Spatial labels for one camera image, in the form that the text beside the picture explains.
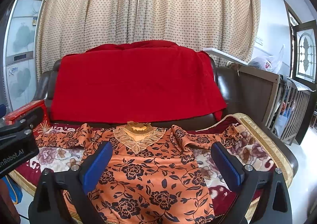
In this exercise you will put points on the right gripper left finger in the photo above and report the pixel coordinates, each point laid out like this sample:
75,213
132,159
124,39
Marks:
49,205

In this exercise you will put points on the wooden baby crib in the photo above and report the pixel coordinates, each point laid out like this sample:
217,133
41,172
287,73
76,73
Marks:
276,101

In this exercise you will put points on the beige dotted curtain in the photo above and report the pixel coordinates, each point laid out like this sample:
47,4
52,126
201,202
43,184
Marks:
75,26

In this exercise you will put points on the floral plush blanket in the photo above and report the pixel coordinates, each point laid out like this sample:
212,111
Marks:
254,148

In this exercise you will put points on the dark brown leather sofa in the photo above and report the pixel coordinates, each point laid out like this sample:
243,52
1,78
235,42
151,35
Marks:
232,85

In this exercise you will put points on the dark framed glass door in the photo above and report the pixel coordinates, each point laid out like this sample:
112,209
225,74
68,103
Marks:
303,49

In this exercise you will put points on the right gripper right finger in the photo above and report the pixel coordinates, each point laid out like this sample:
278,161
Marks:
274,205

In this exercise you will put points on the orange black floral garment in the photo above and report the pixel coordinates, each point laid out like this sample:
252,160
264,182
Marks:
161,183

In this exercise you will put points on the red gift box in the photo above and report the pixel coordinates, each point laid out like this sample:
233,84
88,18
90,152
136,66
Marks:
35,112

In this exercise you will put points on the white standing air conditioner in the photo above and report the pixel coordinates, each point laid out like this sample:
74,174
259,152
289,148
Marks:
19,52

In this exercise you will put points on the red velvet blanket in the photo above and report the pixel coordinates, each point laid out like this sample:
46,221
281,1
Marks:
147,81

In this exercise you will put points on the white board on crib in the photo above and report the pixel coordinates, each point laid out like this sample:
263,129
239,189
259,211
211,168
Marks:
223,55

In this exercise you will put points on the blue bag on floor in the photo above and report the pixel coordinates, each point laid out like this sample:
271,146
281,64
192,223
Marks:
14,189

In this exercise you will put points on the white plastic bag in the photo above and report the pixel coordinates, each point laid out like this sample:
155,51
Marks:
271,64

